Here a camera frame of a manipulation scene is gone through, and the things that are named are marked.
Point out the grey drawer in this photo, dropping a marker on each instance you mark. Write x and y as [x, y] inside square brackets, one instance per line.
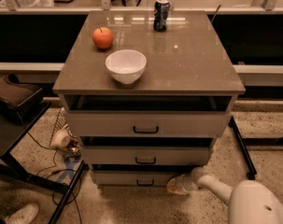
[201, 116]
[147, 151]
[136, 175]

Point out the dark brown bag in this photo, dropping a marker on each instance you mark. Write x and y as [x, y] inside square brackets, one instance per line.
[17, 99]

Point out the white round device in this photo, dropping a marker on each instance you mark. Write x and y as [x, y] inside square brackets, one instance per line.
[61, 139]

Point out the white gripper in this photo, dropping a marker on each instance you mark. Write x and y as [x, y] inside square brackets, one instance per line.
[188, 183]

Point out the grey top drawer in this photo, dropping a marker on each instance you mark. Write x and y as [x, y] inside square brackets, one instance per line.
[201, 116]

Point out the red apple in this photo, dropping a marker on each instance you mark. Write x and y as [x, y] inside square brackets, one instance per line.
[102, 37]

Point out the grey middle drawer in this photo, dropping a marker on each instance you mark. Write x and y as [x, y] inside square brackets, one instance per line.
[147, 151]

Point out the dark soda can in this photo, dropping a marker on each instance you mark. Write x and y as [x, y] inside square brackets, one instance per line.
[161, 10]

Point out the white bowl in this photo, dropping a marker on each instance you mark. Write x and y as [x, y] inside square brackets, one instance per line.
[126, 65]

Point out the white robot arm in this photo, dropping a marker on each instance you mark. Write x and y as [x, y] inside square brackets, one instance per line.
[249, 202]

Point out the grey bottom drawer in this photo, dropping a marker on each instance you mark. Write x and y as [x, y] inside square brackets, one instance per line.
[136, 175]

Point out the wire mesh basket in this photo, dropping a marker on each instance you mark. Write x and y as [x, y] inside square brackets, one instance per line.
[60, 123]

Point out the black side table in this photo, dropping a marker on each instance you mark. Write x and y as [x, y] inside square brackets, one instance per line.
[11, 134]

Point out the black stand leg with caster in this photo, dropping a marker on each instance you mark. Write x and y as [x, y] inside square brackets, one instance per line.
[251, 168]

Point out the grey drawer cabinet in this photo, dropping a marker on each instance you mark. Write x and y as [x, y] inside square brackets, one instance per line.
[185, 59]

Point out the white shoe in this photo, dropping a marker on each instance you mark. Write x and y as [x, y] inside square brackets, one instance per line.
[25, 215]

